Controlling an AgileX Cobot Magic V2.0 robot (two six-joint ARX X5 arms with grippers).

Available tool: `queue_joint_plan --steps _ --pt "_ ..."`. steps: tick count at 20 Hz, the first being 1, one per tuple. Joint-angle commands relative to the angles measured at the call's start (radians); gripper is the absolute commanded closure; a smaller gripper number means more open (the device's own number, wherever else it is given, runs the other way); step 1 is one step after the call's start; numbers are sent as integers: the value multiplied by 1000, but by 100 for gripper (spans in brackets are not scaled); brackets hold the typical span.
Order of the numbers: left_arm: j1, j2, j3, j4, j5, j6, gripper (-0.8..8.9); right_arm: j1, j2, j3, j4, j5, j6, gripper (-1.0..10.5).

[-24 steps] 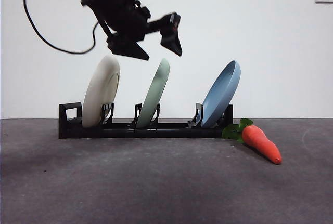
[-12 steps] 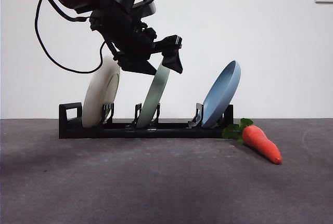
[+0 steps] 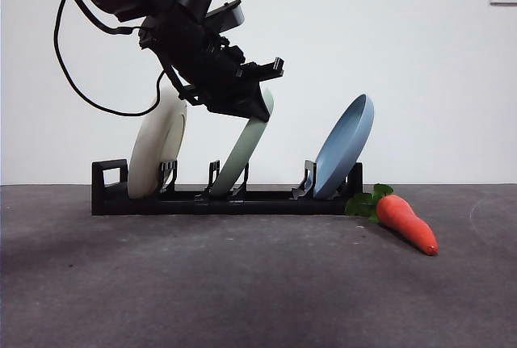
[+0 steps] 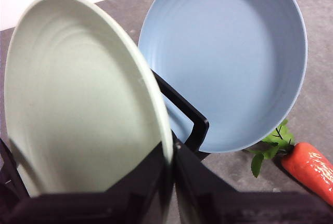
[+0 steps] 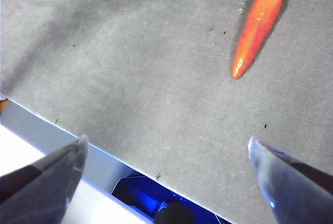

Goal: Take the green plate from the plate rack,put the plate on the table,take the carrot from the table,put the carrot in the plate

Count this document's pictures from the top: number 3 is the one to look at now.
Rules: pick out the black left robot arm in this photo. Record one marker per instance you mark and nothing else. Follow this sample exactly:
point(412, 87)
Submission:
point(182, 49)

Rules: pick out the light green plate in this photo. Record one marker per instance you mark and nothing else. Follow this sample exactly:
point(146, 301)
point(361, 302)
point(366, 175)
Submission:
point(242, 150)

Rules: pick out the orange carrot with green leaves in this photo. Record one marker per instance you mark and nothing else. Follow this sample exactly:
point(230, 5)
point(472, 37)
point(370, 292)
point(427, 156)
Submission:
point(404, 223)

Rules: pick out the cream white plate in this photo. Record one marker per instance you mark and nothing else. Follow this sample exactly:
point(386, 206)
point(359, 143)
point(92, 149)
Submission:
point(153, 154)

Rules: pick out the blue plate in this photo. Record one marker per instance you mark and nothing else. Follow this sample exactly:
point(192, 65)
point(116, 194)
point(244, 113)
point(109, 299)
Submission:
point(343, 150)

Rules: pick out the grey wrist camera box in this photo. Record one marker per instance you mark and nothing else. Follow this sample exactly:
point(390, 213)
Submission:
point(226, 17)

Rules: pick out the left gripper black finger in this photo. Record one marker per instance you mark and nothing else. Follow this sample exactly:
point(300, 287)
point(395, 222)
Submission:
point(242, 101)

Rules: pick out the black plate rack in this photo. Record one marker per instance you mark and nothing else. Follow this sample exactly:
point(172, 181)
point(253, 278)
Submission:
point(121, 203)

